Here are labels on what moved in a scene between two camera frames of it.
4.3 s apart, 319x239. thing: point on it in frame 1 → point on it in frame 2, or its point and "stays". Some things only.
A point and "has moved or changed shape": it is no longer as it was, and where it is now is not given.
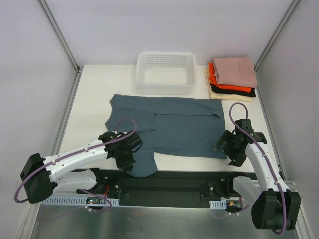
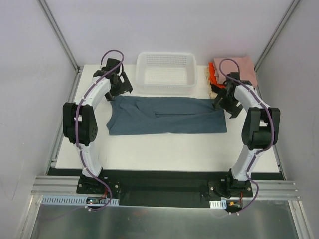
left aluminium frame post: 59,35 stays
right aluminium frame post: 276,35 stays
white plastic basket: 165,73 stays
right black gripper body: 226,144 → 230,106
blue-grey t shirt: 176,126 has moved or changed shape
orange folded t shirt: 214,81 stays
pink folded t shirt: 237,71 stays
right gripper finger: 222,143 → 218,99
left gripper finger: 124,161 → 126,86
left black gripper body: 125,162 → 122,87
